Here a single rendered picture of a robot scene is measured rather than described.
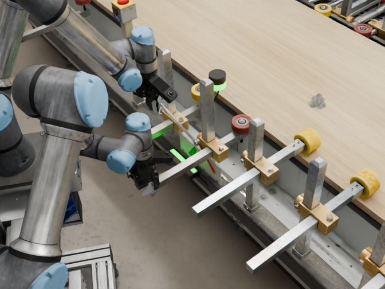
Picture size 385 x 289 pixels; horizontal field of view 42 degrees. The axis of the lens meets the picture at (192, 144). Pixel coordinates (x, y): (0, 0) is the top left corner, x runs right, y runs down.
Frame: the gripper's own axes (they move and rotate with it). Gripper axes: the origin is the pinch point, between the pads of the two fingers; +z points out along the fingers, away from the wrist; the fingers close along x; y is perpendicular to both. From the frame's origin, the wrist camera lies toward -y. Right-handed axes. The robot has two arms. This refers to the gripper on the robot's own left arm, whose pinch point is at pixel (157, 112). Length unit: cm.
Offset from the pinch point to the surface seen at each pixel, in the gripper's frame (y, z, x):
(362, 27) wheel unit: -46, 2, -96
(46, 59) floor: 177, 94, -89
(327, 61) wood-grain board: -42, 4, -66
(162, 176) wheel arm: -15.7, 7.8, 19.9
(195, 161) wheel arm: -21.7, 8.2, 7.8
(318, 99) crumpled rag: -49, 2, -39
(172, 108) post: 1.8, 7.7, -11.7
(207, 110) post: -21.1, -8.9, -1.8
